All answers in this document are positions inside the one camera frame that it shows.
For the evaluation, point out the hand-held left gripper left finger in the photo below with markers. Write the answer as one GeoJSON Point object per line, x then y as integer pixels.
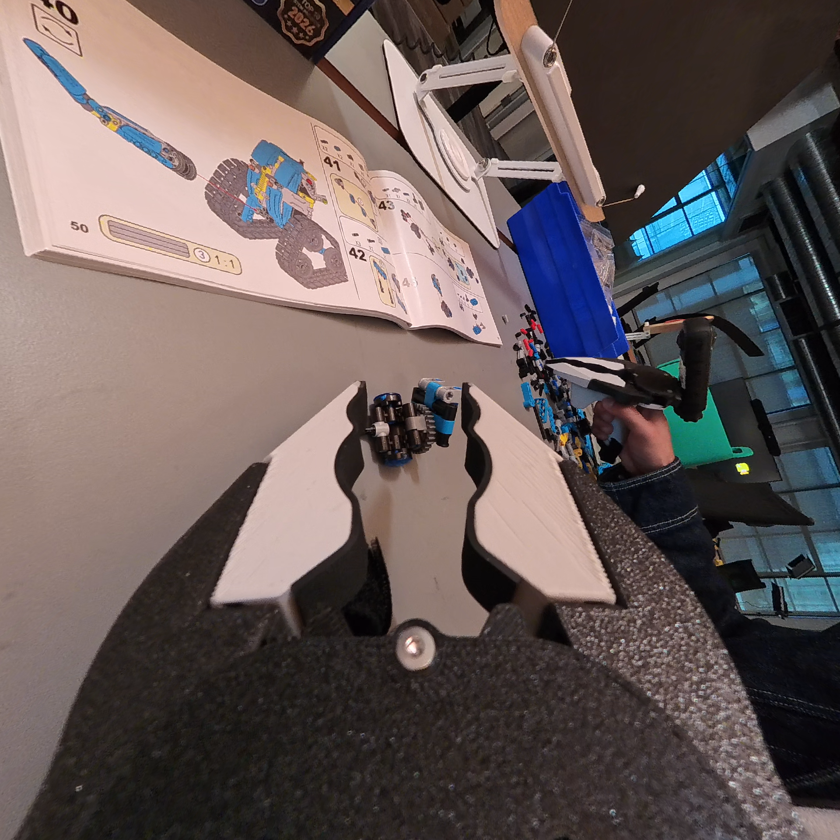
{"type": "Point", "coordinates": [295, 518]}

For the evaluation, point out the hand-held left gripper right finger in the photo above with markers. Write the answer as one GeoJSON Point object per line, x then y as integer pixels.
{"type": "Point", "coordinates": [544, 525]}

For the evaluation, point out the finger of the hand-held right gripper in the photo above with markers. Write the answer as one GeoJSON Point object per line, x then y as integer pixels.
{"type": "Point", "coordinates": [594, 386]}
{"type": "Point", "coordinates": [571, 365]}

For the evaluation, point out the pile of small brick parts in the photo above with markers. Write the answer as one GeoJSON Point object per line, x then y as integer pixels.
{"type": "Point", "coordinates": [558, 420]}

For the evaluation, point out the black brick assembly blue wheels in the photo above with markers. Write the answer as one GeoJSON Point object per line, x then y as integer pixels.
{"type": "Point", "coordinates": [394, 433]}

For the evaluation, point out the blue beam brick assembly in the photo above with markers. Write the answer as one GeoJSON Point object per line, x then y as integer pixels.
{"type": "Point", "coordinates": [436, 400]}

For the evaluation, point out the person's right forearm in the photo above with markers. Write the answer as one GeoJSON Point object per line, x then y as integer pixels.
{"type": "Point", "coordinates": [669, 525]}

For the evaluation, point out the person's right hand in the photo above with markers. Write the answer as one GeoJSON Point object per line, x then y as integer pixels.
{"type": "Point", "coordinates": [646, 439]}

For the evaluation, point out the small curved wooden board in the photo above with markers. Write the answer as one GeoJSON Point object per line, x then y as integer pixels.
{"type": "Point", "coordinates": [676, 326]}

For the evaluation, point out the green plastic box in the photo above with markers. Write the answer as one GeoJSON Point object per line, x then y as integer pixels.
{"type": "Point", "coordinates": [695, 439]}

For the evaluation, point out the dark monitor screen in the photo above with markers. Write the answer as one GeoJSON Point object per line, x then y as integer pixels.
{"type": "Point", "coordinates": [735, 420]}

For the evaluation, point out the blue plastic bin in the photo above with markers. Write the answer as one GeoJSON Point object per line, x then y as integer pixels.
{"type": "Point", "coordinates": [558, 275]}

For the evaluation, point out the clear bags in bin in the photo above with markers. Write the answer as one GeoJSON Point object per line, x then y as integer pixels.
{"type": "Point", "coordinates": [598, 253]}

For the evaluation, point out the paned window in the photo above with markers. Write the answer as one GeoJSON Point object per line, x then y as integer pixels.
{"type": "Point", "coordinates": [689, 216]}

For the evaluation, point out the white stand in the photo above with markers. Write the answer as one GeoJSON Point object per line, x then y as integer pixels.
{"type": "Point", "coordinates": [420, 118]}

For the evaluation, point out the person's denim clothing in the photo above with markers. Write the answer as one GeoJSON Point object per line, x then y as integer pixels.
{"type": "Point", "coordinates": [787, 709]}

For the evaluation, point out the wood-edged dark board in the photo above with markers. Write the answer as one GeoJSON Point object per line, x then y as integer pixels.
{"type": "Point", "coordinates": [656, 65]}

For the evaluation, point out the open instruction booklet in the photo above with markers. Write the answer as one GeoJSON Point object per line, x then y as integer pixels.
{"type": "Point", "coordinates": [197, 131]}

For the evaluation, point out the dark toy box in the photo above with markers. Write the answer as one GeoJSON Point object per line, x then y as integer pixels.
{"type": "Point", "coordinates": [295, 19]}

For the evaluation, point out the silver ventilation duct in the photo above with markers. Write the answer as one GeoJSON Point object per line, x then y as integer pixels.
{"type": "Point", "coordinates": [807, 229]}

